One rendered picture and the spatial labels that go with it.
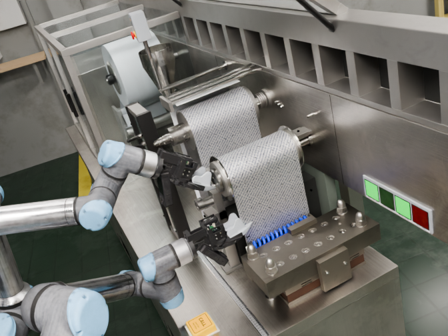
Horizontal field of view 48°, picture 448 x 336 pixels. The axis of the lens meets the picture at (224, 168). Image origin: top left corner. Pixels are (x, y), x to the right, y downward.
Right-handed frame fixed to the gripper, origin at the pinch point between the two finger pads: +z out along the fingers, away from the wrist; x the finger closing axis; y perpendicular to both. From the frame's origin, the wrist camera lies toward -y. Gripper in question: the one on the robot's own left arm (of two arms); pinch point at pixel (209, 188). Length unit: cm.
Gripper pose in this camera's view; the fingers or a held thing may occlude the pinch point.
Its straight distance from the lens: 153.8
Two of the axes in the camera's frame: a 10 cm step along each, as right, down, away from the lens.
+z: 8.3, 2.4, 5.1
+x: -4.2, -3.3, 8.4
